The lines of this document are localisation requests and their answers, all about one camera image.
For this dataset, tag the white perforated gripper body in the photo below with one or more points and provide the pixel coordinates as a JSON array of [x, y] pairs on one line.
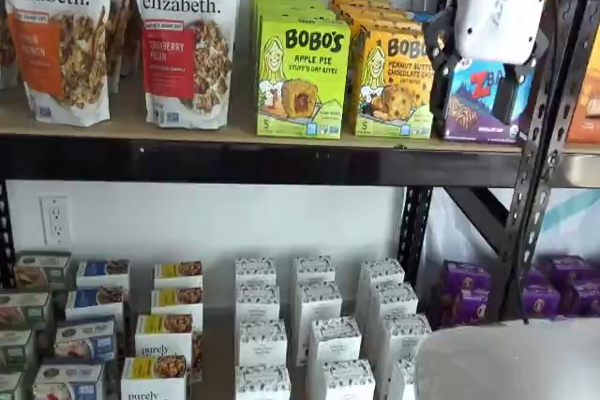
[[497, 2]]

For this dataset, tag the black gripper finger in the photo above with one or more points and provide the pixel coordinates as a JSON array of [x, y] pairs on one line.
[[511, 91], [443, 58]]

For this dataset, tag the blue purple Zbar box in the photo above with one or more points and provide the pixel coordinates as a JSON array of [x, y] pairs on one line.
[[424, 17], [473, 109]]

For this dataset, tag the orange Bobo's peanut butter box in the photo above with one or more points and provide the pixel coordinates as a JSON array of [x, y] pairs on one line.
[[389, 95], [379, 21], [370, 11], [356, 0]]

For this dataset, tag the purple snack box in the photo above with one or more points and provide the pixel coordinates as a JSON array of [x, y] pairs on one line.
[[466, 276], [567, 263], [534, 277], [464, 308], [575, 274], [541, 302], [586, 298]]

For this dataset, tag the white patterned pastry box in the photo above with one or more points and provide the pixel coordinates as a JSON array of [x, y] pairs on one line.
[[314, 270], [263, 344], [258, 301], [405, 336], [255, 272], [335, 339], [403, 381], [319, 299], [393, 299], [349, 381], [262, 383], [382, 272]]

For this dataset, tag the yellow label granola box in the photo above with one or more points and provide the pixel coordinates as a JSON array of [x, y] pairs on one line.
[[154, 376], [177, 300], [178, 273], [164, 334]]

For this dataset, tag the blue label granola box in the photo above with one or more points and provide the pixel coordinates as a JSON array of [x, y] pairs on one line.
[[96, 302], [68, 381], [103, 273], [86, 339]]

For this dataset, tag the green label granola box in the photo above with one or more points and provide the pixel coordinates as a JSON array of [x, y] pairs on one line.
[[10, 386], [42, 269], [25, 311], [16, 348]]

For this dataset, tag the black metal shelving rack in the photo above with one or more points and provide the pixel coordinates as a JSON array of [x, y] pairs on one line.
[[234, 161], [581, 170]]

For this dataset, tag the granola bag red label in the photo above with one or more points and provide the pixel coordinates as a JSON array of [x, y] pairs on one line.
[[187, 44]]

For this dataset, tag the white granola bag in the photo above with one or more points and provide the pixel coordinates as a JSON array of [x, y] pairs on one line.
[[123, 34]]

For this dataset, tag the white small boxes group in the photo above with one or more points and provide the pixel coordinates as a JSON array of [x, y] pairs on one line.
[[218, 325]]

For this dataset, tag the granola bag orange label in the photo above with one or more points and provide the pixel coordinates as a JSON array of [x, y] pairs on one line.
[[56, 44]]

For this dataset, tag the white wall outlet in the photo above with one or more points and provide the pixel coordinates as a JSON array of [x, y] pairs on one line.
[[55, 219]]

